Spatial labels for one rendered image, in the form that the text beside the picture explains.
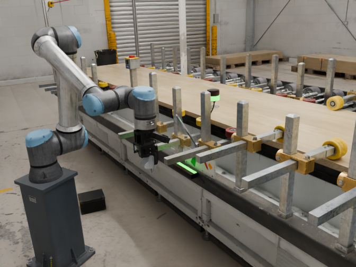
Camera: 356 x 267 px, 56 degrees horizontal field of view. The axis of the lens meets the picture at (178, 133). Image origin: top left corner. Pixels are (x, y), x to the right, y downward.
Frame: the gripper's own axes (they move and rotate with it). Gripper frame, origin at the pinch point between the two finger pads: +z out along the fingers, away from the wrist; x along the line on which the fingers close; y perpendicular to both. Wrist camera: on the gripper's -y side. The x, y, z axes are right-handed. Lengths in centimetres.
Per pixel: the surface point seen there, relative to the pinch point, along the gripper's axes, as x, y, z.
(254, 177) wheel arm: 51, -10, -14
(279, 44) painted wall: -595, -791, 35
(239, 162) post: 21.9, -31.1, -2.5
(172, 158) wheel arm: 1.5, -9.2, -3.5
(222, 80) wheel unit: -114, -140, -5
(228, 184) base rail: 13.1, -32.5, 12.4
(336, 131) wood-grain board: 33, -85, -8
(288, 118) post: 46, -31, -28
